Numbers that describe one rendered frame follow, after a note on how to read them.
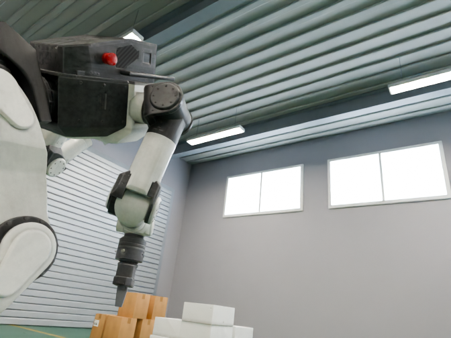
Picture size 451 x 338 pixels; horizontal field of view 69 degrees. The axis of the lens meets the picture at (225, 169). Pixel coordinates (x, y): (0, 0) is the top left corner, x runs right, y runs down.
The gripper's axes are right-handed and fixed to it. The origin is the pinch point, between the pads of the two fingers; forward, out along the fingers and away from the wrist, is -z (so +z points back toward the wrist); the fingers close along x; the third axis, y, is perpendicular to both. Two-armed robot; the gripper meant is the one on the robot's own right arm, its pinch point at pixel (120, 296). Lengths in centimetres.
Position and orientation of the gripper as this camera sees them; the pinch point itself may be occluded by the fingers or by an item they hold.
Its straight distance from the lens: 115.4
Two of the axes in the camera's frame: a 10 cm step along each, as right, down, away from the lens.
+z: 1.1, -9.1, 4.1
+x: -1.6, 3.9, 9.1
